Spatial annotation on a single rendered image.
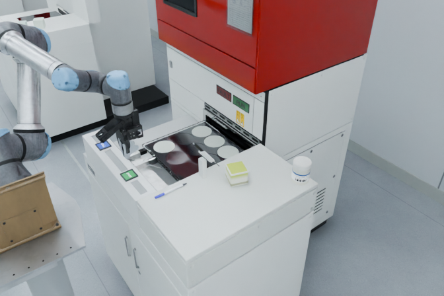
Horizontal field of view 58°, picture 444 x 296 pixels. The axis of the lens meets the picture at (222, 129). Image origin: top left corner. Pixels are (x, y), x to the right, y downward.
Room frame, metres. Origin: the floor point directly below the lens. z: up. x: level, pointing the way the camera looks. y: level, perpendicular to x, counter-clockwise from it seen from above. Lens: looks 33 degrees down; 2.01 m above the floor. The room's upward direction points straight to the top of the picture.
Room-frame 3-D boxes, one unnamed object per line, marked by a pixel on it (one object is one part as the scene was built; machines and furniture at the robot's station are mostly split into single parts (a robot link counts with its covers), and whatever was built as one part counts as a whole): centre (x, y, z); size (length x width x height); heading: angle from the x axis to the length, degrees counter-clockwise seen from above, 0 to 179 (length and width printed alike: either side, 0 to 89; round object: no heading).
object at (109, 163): (1.35, 0.45, 0.89); 0.55 x 0.09 x 0.14; 37
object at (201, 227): (1.15, -0.03, 0.89); 0.62 x 0.35 x 0.14; 127
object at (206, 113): (1.66, -0.04, 0.89); 0.44 x 0.02 x 0.10; 37
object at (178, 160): (1.52, 0.12, 0.90); 0.34 x 0.34 x 0.01; 37
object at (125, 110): (1.27, 0.37, 1.28); 0.08 x 0.08 x 0.05
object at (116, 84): (1.27, 0.37, 1.35); 0.09 x 0.08 x 0.11; 63
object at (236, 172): (1.22, -0.06, 1.00); 0.07 x 0.07 x 0.07; 18
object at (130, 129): (1.27, 0.36, 1.20); 0.09 x 0.08 x 0.12; 128
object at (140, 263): (1.39, 0.16, 0.41); 0.97 x 0.64 x 0.82; 37
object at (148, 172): (1.34, 0.32, 0.87); 0.36 x 0.08 x 0.03; 37
